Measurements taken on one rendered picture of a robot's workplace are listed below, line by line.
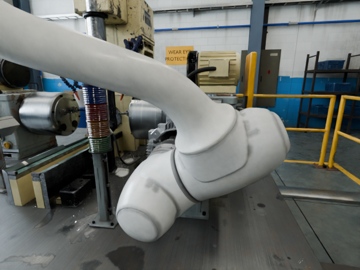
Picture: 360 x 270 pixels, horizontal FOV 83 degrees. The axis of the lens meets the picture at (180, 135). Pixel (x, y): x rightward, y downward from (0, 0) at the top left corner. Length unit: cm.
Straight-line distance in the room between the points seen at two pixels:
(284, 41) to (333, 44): 116
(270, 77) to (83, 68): 606
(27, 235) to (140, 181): 50
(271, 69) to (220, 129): 600
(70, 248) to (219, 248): 39
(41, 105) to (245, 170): 115
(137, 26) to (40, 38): 113
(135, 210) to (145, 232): 4
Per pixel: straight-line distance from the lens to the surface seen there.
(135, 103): 104
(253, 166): 29
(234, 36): 625
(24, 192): 93
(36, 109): 131
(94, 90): 58
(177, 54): 628
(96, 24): 125
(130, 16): 142
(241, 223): 71
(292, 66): 642
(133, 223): 33
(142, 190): 32
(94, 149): 61
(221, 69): 95
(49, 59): 28
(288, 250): 67
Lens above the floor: 122
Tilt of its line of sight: 14 degrees down
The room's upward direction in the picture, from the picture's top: straight up
